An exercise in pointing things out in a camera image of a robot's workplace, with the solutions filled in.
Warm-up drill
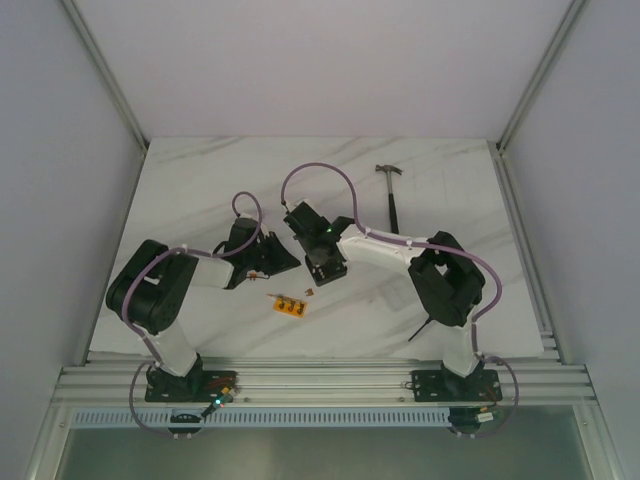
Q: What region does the black fuse box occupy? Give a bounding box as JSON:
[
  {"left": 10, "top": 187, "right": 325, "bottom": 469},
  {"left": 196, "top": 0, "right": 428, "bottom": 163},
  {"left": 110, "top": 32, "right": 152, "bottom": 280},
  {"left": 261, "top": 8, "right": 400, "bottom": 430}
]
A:
[{"left": 305, "top": 255, "right": 348, "bottom": 287}]

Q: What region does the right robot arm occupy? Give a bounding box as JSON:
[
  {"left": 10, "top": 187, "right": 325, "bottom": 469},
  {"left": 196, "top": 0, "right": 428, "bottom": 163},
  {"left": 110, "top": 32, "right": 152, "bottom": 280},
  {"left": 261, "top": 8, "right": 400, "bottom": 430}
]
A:
[{"left": 284, "top": 201, "right": 486, "bottom": 399}]

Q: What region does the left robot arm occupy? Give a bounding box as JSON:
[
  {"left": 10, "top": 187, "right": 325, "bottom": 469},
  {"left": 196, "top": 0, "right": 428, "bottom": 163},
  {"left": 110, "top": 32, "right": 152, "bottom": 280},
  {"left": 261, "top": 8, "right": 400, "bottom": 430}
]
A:
[{"left": 106, "top": 216, "right": 301, "bottom": 402}]

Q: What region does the orange terminal block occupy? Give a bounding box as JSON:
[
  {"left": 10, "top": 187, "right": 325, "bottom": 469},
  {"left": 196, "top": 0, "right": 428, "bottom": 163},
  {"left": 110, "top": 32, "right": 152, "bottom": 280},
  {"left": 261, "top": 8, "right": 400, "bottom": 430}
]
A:
[{"left": 268, "top": 294, "right": 307, "bottom": 319}]

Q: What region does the claw hammer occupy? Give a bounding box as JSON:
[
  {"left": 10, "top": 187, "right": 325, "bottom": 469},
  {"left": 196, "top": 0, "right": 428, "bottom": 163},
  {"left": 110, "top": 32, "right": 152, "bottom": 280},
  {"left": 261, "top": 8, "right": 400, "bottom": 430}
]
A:
[{"left": 375, "top": 165, "right": 403, "bottom": 234}]

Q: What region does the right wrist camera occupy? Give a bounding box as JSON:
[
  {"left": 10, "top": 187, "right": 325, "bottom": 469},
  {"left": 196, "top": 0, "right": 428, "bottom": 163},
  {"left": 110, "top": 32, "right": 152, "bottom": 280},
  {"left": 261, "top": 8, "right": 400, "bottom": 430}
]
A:
[{"left": 281, "top": 198, "right": 312, "bottom": 213}]

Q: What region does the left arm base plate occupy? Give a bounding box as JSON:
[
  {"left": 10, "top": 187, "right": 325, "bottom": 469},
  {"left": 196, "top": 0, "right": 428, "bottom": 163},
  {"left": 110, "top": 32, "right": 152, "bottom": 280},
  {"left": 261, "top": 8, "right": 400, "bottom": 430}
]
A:
[{"left": 145, "top": 370, "right": 237, "bottom": 403}]

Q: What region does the orange handled screwdriver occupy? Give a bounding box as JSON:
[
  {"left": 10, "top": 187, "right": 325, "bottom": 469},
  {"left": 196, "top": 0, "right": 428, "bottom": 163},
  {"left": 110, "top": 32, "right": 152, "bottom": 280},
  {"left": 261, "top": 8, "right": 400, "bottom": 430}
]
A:
[{"left": 407, "top": 317, "right": 432, "bottom": 342}]

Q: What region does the aluminium rail frame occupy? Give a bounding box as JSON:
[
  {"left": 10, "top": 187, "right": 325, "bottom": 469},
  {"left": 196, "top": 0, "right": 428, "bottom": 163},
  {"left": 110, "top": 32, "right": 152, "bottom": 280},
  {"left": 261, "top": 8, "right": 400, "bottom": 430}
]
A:
[{"left": 53, "top": 355, "right": 597, "bottom": 406}]

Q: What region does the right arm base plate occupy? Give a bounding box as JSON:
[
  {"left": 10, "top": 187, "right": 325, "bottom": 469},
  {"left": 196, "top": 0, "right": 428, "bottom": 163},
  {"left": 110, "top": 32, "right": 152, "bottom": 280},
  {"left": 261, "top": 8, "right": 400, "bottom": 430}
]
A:
[{"left": 408, "top": 368, "right": 503, "bottom": 403}]

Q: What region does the white cable duct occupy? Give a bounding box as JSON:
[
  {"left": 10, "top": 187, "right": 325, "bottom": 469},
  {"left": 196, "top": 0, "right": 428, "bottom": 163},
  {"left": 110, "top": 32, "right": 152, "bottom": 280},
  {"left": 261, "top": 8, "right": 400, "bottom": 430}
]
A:
[{"left": 70, "top": 406, "right": 492, "bottom": 430}]

